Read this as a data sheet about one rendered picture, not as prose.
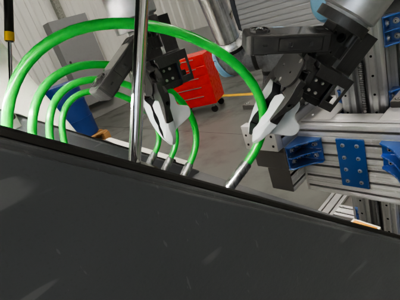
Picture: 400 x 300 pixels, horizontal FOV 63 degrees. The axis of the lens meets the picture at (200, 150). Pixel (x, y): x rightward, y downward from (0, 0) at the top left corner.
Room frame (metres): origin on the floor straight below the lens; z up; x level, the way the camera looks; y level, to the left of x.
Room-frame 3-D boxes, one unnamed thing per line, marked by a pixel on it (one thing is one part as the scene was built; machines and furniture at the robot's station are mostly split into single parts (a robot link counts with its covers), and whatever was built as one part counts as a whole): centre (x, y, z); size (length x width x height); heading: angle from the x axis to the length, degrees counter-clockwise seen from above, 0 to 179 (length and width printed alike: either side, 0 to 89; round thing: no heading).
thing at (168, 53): (0.57, 0.03, 1.35); 0.09 x 0.08 x 0.12; 120
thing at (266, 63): (1.15, -0.35, 1.20); 0.13 x 0.12 x 0.14; 67
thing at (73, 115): (5.21, 2.03, 0.51); 1.20 x 0.85 x 1.02; 126
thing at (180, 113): (0.55, 0.02, 1.24); 0.06 x 0.03 x 0.09; 120
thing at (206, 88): (4.99, -0.23, 0.43); 0.70 x 0.46 x 0.86; 63
